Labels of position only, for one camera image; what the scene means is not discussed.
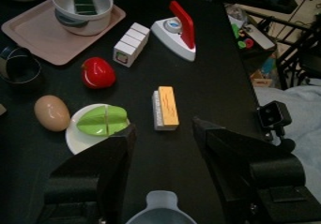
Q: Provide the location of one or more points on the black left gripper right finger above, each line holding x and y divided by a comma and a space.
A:
234, 168

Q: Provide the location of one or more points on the box of colourful toys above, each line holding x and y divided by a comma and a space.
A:
250, 37

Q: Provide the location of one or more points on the yellow sponge block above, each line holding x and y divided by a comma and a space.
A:
166, 108

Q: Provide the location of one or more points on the black camera on mount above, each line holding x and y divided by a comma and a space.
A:
273, 115

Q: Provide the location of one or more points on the light blue cloth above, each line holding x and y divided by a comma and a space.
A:
297, 121

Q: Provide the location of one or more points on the white toy pot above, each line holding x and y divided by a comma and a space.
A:
82, 15

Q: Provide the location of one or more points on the red toy apple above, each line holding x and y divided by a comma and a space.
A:
98, 73

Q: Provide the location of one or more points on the black metal frame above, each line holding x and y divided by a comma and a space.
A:
292, 46

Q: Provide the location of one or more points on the grey measuring cup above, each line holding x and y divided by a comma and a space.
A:
161, 210

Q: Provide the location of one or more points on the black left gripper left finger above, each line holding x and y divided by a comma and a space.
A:
106, 167

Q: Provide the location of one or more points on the white sliced toy block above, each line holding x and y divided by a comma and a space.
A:
130, 44

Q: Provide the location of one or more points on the green toy on white plate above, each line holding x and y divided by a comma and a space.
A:
79, 137

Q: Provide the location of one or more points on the green toy sliced vegetable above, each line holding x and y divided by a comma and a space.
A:
84, 2

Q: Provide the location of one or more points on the green toy sliced fruit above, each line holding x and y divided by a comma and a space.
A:
103, 120

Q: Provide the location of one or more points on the pink plastic tray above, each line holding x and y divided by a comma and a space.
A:
46, 37

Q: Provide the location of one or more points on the black toy cup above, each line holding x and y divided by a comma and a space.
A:
19, 67

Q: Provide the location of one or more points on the brown toy egg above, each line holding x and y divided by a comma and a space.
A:
51, 112

